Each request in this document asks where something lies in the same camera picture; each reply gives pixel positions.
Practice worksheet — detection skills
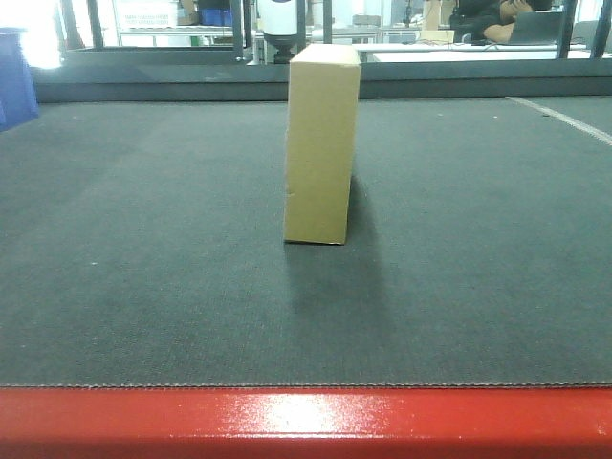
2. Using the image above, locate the tan cardboard box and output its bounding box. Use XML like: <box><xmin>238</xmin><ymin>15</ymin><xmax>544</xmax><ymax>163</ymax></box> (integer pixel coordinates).
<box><xmin>283</xmin><ymin>44</ymin><xmax>361</xmax><ymax>245</ymax></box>

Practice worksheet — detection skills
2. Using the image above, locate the dark grey conveyor belt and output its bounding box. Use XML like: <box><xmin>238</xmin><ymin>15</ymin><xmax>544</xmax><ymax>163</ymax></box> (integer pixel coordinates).
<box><xmin>1</xmin><ymin>61</ymin><xmax>611</xmax><ymax>387</ymax></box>

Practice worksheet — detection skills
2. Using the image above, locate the white cylindrical machine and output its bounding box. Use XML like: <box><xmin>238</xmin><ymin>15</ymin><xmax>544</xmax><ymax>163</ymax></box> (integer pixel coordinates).
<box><xmin>257</xmin><ymin>0</ymin><xmax>298</xmax><ymax>64</ymax></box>

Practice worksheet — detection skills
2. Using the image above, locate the person in black shirt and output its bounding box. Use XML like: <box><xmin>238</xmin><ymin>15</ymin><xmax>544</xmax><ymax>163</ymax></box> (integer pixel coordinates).
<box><xmin>449</xmin><ymin>0</ymin><xmax>554</xmax><ymax>45</ymax></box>

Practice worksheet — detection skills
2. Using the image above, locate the grey laptop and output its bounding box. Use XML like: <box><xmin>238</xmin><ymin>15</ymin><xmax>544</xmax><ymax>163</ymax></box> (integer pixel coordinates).
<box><xmin>508</xmin><ymin>11</ymin><xmax>563</xmax><ymax>46</ymax></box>

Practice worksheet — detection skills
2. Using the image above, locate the blue plastic bin at left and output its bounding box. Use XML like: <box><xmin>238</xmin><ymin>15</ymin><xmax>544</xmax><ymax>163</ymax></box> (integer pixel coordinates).
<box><xmin>1</xmin><ymin>28</ymin><xmax>39</xmax><ymax>132</ymax></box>

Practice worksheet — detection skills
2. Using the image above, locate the red conveyor frame edge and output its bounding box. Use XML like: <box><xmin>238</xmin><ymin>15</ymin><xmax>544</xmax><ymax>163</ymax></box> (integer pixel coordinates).
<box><xmin>1</xmin><ymin>388</ymin><xmax>611</xmax><ymax>458</ymax></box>

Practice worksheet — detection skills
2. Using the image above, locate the dark metal frame structure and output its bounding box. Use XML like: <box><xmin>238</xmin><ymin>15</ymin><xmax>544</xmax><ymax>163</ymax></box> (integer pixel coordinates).
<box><xmin>55</xmin><ymin>1</ymin><xmax>611</xmax><ymax>65</ymax></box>

